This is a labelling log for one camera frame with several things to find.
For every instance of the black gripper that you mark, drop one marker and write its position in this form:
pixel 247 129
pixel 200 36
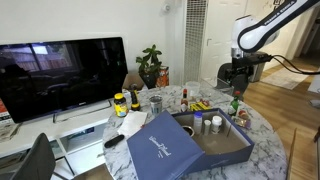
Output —
pixel 240 68

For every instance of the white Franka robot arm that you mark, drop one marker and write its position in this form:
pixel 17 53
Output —
pixel 263 31

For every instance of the clear plastic cup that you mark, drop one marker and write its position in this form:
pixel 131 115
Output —
pixel 193 89

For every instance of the metal tumbler cup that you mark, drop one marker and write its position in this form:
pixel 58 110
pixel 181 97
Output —
pixel 156 106

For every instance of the green bottle with red cap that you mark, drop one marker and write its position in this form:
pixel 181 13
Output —
pixel 234 105

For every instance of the grey trash can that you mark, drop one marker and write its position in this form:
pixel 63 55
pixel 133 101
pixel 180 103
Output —
pixel 259 73

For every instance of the small red round item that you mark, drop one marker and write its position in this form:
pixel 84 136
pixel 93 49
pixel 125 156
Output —
pixel 243 113

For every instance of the tan snack packet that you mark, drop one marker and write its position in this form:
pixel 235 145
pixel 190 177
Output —
pixel 242 122

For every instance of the small red wrapper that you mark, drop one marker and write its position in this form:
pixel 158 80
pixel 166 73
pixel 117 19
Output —
pixel 204 101

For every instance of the patterned floor rug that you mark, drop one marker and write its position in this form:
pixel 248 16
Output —
pixel 286 77

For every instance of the yellow printed packet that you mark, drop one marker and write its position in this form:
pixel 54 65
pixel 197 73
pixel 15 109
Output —
pixel 200 106

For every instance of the wide white jar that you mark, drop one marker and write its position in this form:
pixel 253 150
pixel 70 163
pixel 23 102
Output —
pixel 216 125

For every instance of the small slim white bottle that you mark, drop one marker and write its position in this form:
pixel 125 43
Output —
pixel 207 127

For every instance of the white door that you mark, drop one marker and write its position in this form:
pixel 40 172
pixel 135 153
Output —
pixel 220 33

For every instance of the white bottle with blue cap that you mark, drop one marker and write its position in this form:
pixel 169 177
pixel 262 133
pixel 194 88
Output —
pixel 198 123

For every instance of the red capped hot sauce bottle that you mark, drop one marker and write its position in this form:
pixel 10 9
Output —
pixel 184 99

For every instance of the round tin can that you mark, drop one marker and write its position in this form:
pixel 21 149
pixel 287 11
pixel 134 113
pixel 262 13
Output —
pixel 188 130

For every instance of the green potted plant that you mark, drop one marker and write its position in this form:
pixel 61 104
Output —
pixel 150 66

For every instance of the blue cardboard shoe box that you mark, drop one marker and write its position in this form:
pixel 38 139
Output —
pixel 166 150

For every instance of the yellow and black bottle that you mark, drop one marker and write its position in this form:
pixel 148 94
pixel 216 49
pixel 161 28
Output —
pixel 135 100

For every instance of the round white thermostat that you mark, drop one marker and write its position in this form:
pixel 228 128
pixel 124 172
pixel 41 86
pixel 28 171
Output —
pixel 166 8

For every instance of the brown paper bag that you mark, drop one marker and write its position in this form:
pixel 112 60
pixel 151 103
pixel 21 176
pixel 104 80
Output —
pixel 133 81

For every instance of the white paper napkin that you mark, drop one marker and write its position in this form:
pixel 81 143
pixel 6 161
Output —
pixel 133 123

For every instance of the yellow vitamin bottle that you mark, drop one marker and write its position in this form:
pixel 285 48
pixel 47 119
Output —
pixel 120 106

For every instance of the black remote control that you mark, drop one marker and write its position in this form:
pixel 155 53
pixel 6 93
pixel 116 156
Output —
pixel 114 141

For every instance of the white television stand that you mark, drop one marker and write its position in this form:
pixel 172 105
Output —
pixel 76 140

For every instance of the black flat screen television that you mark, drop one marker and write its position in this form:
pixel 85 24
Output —
pixel 63 76

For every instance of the black chair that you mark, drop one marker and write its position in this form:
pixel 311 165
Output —
pixel 35 160

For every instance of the red and white box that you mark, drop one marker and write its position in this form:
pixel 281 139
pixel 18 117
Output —
pixel 4 111

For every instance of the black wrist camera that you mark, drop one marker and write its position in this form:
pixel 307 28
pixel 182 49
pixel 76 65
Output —
pixel 261 59

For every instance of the white wall grille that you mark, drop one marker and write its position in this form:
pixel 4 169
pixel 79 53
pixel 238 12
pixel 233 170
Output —
pixel 195 40

